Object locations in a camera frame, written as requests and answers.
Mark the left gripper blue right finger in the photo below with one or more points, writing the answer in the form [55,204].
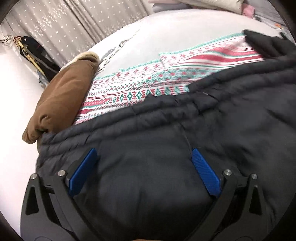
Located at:
[209,178]

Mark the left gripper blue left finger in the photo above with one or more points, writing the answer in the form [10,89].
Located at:
[80,170]

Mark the black quilted puffer jacket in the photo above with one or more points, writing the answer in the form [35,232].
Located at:
[145,184]

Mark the black hanging clothes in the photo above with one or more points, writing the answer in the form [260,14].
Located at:
[36,54]

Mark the brown folded coat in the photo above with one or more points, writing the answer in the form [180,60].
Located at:
[62,98]

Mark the red green patterned blanket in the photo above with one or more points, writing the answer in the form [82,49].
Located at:
[170,74]

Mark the black folded garment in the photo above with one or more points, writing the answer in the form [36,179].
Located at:
[268,46]

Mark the grey dotted curtain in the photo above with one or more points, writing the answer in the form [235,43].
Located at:
[67,28]

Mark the pink small cushion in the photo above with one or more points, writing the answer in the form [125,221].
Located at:
[248,10]

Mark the cream quilted pillow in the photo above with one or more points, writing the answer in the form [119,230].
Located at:
[234,6]

